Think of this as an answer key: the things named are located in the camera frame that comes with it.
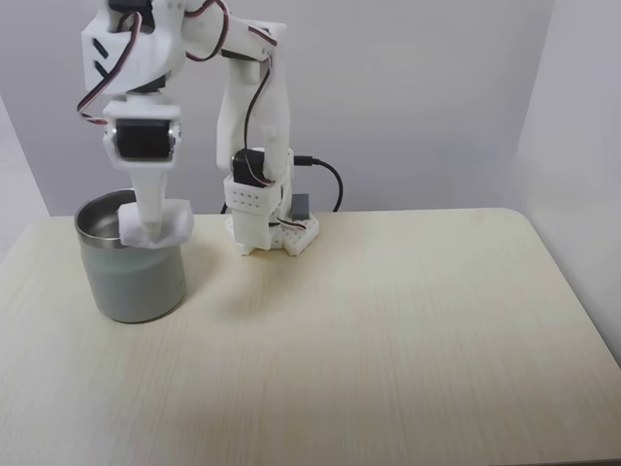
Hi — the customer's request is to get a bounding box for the black power cable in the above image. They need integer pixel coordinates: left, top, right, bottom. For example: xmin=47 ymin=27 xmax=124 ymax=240
xmin=295 ymin=154 xmax=344 ymax=214

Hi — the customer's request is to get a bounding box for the white gauze dressing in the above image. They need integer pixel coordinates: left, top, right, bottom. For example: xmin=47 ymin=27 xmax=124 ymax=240
xmin=117 ymin=197 xmax=196 ymax=250

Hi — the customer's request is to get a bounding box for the red black white servo cable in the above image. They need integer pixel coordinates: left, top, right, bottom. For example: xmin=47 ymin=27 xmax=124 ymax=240
xmin=180 ymin=0 xmax=233 ymax=63
xmin=77 ymin=9 xmax=146 ymax=128
xmin=242 ymin=26 xmax=281 ymax=189
xmin=277 ymin=216 xmax=312 ymax=233

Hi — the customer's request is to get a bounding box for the steel insulated cup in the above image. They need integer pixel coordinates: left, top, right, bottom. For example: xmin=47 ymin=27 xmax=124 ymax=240
xmin=74 ymin=187 xmax=188 ymax=324

